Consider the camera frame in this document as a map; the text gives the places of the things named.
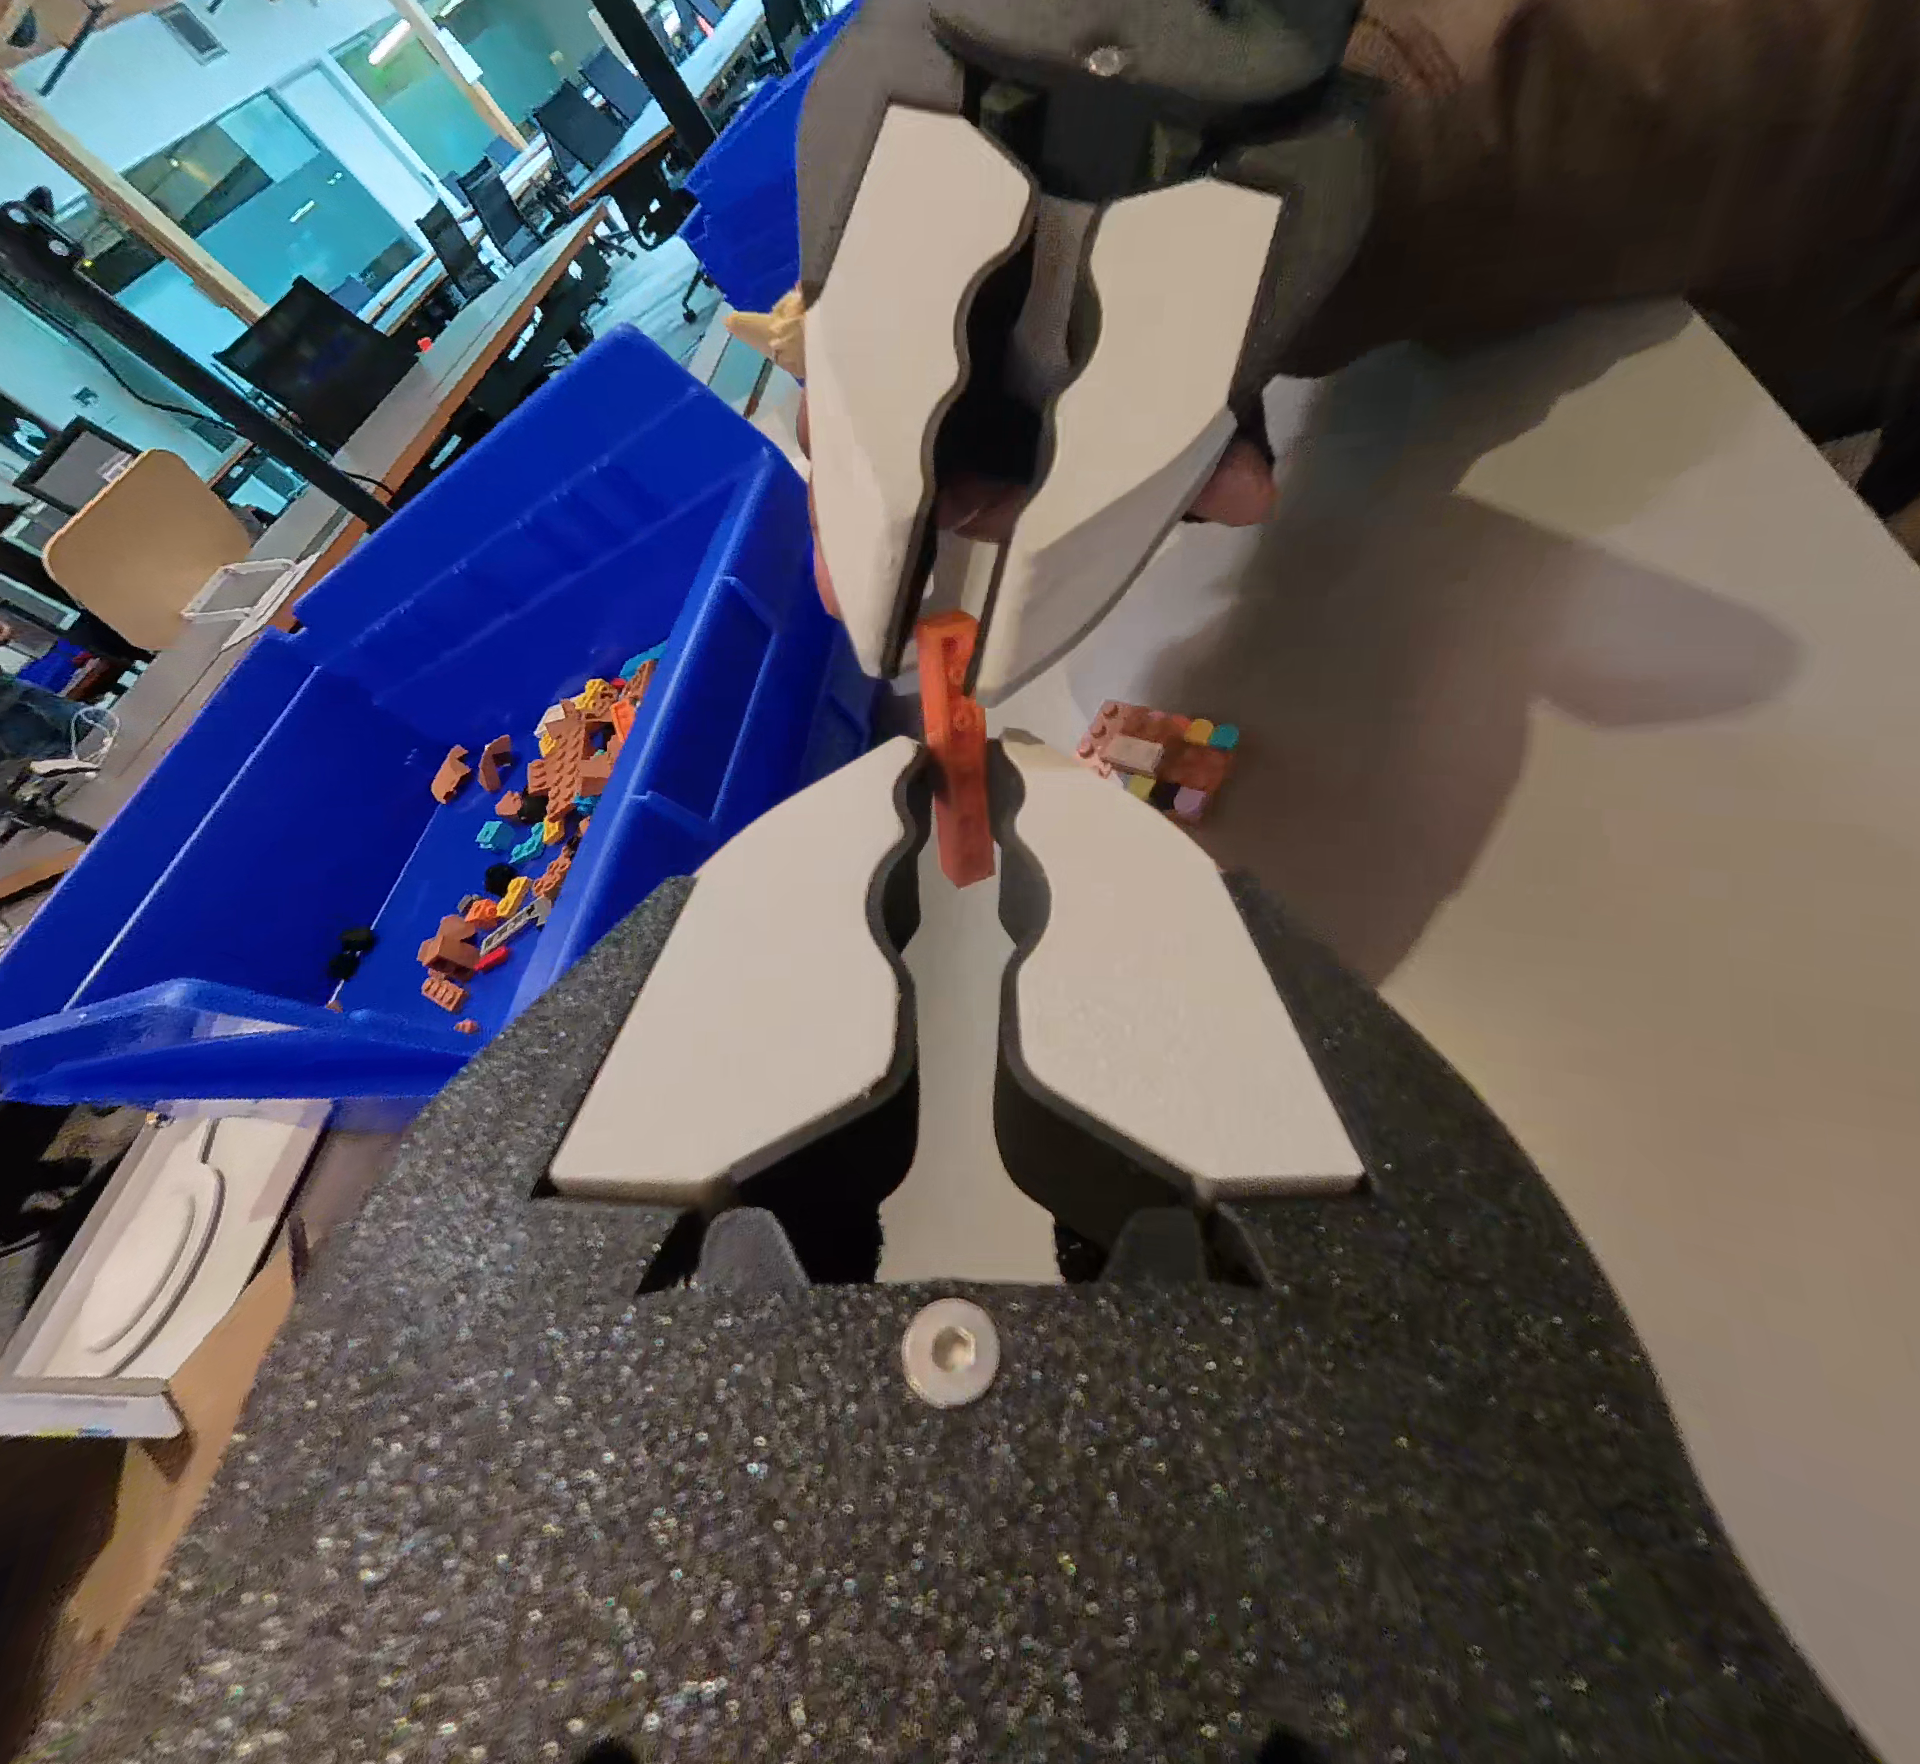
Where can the tan brown brick figure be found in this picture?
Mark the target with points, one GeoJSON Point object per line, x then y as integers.
{"type": "Point", "coordinates": [778, 328]}

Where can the brick chunk with coloured studs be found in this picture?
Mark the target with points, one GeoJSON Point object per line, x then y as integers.
{"type": "Point", "coordinates": [1147, 751]}

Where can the black office chair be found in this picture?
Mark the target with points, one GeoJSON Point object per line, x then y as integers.
{"type": "Point", "coordinates": [317, 363]}

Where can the blue plastic bin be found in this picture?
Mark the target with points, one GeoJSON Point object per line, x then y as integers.
{"type": "Point", "coordinates": [227, 818]}

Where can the person's right hand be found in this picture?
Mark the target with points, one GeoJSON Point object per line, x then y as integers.
{"type": "Point", "coordinates": [1238, 483]}

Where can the open printed cardboard box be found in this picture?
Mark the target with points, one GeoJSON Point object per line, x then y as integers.
{"type": "Point", "coordinates": [137, 1254]}

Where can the person's right forearm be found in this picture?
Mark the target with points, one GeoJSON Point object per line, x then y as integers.
{"type": "Point", "coordinates": [1649, 71]}

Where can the small blue storage bin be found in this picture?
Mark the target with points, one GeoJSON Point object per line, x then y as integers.
{"type": "Point", "coordinates": [749, 189]}

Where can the long wooden desk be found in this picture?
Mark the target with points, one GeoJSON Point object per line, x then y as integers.
{"type": "Point", "coordinates": [478, 326]}

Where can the black stand bar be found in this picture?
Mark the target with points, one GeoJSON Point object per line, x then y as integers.
{"type": "Point", "coordinates": [197, 373]}

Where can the pile of loose toy bricks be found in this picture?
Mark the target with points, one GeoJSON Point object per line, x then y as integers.
{"type": "Point", "coordinates": [562, 766]}

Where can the orange toy brick plate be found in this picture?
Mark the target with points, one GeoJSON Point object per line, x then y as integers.
{"type": "Point", "coordinates": [960, 803]}

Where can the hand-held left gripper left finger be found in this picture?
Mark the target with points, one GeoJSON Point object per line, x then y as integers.
{"type": "Point", "coordinates": [718, 1029]}

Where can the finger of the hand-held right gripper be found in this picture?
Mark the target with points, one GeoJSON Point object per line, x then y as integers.
{"type": "Point", "coordinates": [1154, 370]}
{"type": "Point", "coordinates": [884, 342]}

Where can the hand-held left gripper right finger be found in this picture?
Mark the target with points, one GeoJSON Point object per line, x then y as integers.
{"type": "Point", "coordinates": [1170, 1029]}

